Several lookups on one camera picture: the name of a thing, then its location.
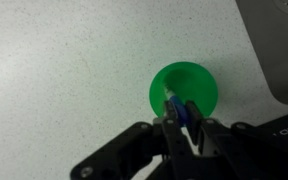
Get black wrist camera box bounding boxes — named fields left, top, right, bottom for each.
left=230, top=109, right=288, bottom=180

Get grey metal tray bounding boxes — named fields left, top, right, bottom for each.
left=235, top=0, right=288, bottom=106

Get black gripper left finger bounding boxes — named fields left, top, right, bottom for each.
left=70, top=100, right=202, bottom=180

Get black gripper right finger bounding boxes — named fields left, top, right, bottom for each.
left=185, top=100, right=285, bottom=180

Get green plastic cup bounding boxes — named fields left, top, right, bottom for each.
left=149, top=61, right=219, bottom=118

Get blue marker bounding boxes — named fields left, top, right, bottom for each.
left=164, top=83, right=189, bottom=128

